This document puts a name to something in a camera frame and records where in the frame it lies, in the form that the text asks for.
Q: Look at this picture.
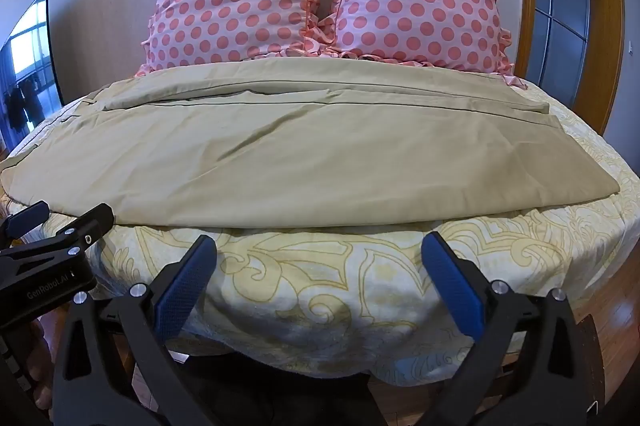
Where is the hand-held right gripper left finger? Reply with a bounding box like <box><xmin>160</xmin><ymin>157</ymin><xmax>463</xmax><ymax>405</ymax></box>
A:
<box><xmin>50</xmin><ymin>233</ymin><xmax>221</xmax><ymax>426</ymax></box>

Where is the beige blanket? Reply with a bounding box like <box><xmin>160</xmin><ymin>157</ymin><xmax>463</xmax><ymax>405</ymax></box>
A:
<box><xmin>0</xmin><ymin>56</ymin><xmax>621</xmax><ymax>229</ymax></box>

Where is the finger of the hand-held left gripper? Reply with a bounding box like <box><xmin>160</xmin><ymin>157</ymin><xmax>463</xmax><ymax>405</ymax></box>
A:
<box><xmin>0</xmin><ymin>203</ymin><xmax>115</xmax><ymax>279</ymax></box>
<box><xmin>0</xmin><ymin>201</ymin><xmax>52</xmax><ymax>243</ymax></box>

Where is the yellow patterned bed cover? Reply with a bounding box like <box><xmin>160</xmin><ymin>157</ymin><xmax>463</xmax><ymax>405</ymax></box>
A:
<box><xmin>0</xmin><ymin>79</ymin><xmax>640</xmax><ymax>384</ymax></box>

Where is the flat screen television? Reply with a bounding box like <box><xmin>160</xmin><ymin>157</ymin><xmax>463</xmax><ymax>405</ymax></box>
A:
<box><xmin>0</xmin><ymin>0</ymin><xmax>67</xmax><ymax>148</ymax></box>

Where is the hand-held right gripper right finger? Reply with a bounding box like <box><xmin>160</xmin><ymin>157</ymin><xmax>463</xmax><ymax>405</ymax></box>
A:
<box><xmin>420</xmin><ymin>231</ymin><xmax>607</xmax><ymax>426</ymax></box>

